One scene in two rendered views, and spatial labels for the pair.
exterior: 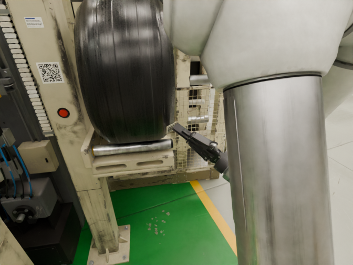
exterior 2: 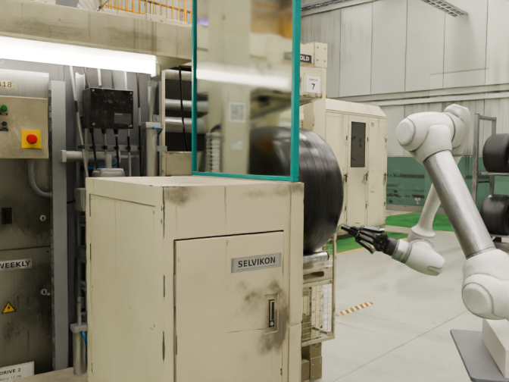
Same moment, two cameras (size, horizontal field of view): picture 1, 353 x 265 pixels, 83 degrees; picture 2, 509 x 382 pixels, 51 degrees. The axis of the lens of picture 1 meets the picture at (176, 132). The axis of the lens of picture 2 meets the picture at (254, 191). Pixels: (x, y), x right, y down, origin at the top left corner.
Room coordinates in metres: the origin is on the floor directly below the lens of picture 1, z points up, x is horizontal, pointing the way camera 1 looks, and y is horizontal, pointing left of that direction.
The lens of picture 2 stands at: (-1.24, 1.30, 1.33)
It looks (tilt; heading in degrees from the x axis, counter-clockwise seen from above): 4 degrees down; 335
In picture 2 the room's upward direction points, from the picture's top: straight up
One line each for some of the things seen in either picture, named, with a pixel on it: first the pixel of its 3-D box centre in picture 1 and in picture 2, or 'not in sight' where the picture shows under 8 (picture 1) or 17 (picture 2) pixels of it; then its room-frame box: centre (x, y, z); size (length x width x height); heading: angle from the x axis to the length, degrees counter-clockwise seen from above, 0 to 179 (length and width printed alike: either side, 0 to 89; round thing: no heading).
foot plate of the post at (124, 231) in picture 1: (110, 243); not in sight; (0.79, 0.47, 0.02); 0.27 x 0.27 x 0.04; 10
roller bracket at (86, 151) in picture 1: (95, 134); not in sight; (0.83, 0.39, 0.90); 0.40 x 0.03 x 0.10; 10
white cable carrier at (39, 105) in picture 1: (32, 79); not in sight; (0.75, 0.55, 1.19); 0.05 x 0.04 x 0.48; 10
